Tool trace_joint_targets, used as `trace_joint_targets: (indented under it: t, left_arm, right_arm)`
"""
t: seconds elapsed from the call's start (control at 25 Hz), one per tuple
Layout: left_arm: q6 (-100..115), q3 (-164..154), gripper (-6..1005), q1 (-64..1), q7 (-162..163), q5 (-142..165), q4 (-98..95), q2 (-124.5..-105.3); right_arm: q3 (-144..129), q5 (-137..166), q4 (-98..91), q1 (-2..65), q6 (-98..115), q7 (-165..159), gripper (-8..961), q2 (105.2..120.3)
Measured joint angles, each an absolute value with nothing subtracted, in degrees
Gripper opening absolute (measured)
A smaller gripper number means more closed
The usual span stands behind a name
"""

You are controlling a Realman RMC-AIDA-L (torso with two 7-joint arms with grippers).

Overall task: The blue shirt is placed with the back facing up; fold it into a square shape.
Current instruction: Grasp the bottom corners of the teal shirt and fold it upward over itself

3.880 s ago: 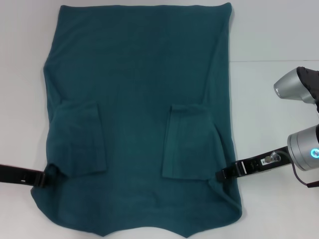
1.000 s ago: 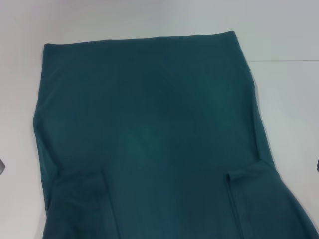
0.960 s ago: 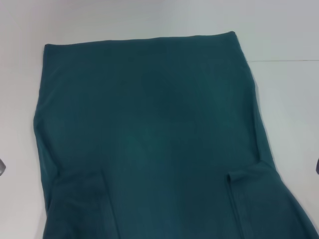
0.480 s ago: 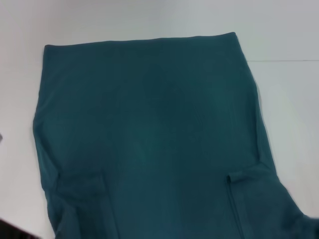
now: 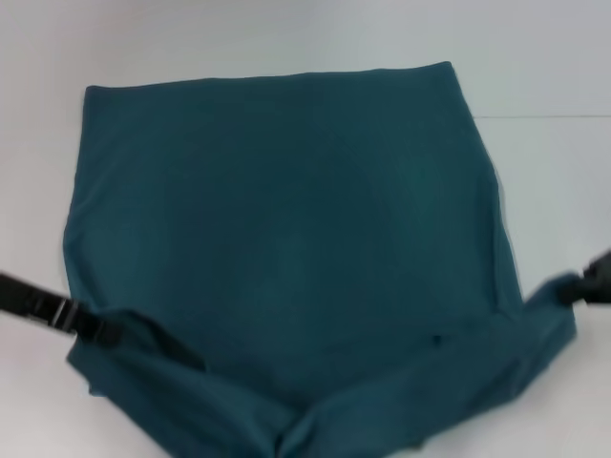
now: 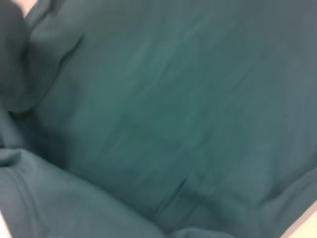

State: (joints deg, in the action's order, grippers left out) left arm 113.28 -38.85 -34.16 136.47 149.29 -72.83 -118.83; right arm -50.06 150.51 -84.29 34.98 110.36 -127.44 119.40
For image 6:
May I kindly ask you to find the blue shirt with FREE print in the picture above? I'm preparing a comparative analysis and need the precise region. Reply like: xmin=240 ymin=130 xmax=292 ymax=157
xmin=0 ymin=0 xmax=317 ymax=238

